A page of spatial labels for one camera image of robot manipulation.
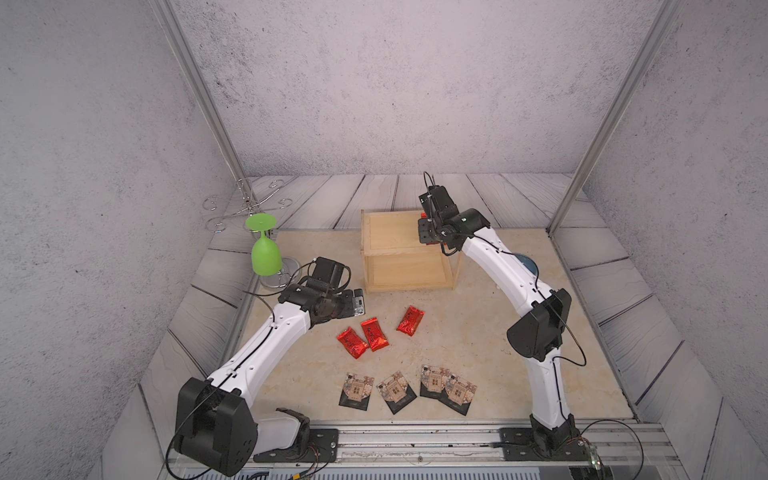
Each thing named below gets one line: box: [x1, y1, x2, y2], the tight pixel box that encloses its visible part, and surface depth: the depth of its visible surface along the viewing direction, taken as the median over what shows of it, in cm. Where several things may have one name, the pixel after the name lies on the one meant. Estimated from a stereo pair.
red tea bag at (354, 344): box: [336, 326, 369, 359], surface depth 91 cm
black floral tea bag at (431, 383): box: [420, 364, 445, 400], surface depth 84 cm
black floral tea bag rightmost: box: [438, 373, 478, 416], surface depth 83 cm
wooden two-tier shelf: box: [360, 209, 463, 294], surface depth 104 cm
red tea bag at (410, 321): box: [396, 305, 425, 337], surface depth 95 cm
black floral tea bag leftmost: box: [338, 372, 375, 411], surface depth 84 cm
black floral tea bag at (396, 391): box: [376, 370, 417, 415], surface depth 83 cm
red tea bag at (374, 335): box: [361, 317, 389, 352], surface depth 93 cm
